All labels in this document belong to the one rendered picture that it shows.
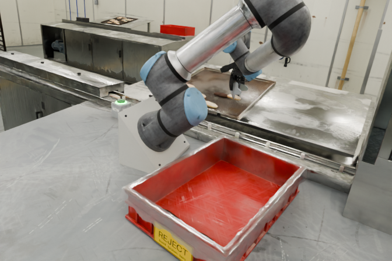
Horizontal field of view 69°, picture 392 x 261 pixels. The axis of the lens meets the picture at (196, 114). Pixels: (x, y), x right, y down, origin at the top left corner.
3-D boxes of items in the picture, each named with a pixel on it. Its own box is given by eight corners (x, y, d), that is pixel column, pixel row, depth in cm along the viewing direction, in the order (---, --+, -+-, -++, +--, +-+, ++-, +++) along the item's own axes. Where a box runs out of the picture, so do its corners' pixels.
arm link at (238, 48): (242, 54, 115) (253, 47, 122) (226, 31, 114) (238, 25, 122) (228, 64, 120) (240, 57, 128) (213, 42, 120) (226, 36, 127)
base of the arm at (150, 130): (156, 159, 99) (176, 147, 94) (129, 124, 98) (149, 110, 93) (174, 140, 112) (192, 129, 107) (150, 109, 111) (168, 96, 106)
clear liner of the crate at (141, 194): (118, 217, 77) (118, 187, 74) (220, 155, 113) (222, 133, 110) (222, 297, 58) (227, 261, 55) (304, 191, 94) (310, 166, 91)
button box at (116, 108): (110, 122, 145) (109, 102, 141) (122, 118, 151) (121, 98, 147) (121, 127, 141) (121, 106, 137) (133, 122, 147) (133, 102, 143)
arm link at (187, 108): (174, 141, 95) (204, 123, 89) (151, 108, 95) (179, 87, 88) (188, 129, 106) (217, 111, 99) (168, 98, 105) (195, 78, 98)
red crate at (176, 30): (159, 32, 493) (159, 24, 488) (171, 31, 522) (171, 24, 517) (184, 36, 470) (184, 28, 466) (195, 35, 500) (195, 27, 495)
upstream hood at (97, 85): (-9, 62, 219) (-11, 50, 216) (16, 59, 233) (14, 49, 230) (100, 100, 157) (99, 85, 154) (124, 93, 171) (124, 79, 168)
